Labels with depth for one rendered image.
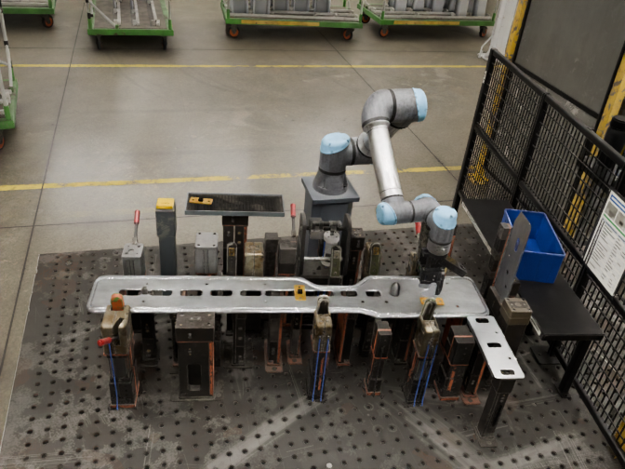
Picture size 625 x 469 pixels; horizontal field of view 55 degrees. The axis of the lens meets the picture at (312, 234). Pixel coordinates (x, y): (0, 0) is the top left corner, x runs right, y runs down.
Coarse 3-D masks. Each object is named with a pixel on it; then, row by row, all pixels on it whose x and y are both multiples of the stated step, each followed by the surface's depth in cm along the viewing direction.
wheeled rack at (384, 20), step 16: (384, 0) 848; (368, 16) 901; (384, 16) 869; (400, 16) 874; (416, 16) 884; (432, 16) 891; (448, 16) 899; (464, 16) 908; (384, 32) 880; (480, 32) 927
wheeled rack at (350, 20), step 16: (224, 0) 848; (224, 16) 809; (240, 16) 808; (256, 16) 812; (272, 16) 816; (288, 16) 820; (304, 16) 825; (320, 16) 832; (336, 16) 837; (352, 16) 860
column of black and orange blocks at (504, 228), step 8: (504, 224) 223; (504, 232) 222; (496, 240) 228; (504, 240) 224; (496, 248) 227; (496, 256) 228; (488, 264) 234; (496, 264) 230; (488, 272) 234; (496, 272) 232; (488, 280) 234; (480, 288) 241; (488, 288) 237; (480, 320) 246
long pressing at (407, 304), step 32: (96, 288) 203; (128, 288) 205; (160, 288) 206; (192, 288) 207; (224, 288) 209; (256, 288) 210; (288, 288) 212; (320, 288) 213; (352, 288) 215; (384, 288) 216; (416, 288) 218; (448, 288) 220
